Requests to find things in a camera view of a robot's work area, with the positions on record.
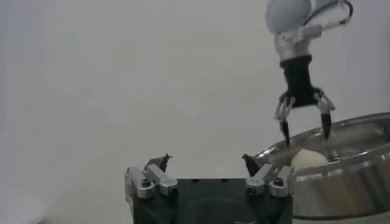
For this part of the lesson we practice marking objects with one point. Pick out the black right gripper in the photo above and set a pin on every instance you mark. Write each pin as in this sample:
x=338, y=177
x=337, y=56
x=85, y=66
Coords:
x=298, y=82

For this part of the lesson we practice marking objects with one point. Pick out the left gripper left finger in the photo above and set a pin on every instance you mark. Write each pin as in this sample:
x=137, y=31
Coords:
x=161, y=180

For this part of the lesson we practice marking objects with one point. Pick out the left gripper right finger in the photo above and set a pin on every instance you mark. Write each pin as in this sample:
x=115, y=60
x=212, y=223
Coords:
x=263, y=179

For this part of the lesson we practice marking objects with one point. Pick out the white steamed baozi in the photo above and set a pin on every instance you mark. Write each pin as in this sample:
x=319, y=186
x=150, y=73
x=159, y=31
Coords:
x=309, y=159

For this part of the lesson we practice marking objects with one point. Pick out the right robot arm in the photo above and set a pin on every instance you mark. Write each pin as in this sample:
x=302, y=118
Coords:
x=286, y=18

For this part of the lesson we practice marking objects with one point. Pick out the stainless steel steamer basket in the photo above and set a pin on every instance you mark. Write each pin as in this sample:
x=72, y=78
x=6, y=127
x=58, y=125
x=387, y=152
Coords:
x=344, y=188

